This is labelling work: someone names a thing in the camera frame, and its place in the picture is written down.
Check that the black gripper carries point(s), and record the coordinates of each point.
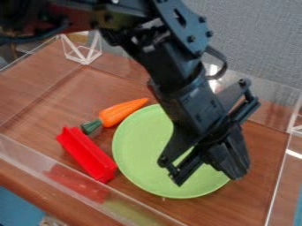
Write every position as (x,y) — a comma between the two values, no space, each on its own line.
(206,129)

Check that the green plastic plate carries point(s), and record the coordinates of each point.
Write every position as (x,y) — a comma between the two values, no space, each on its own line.
(139,141)

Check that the orange toy carrot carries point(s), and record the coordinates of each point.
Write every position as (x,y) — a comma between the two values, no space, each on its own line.
(112,115)

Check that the red plastic block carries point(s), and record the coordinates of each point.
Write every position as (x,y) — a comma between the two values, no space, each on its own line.
(90,156)

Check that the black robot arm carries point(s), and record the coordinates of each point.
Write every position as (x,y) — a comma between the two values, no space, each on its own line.
(166,37)

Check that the clear acrylic tray wall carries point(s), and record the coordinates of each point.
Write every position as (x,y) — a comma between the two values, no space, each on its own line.
(48,93)

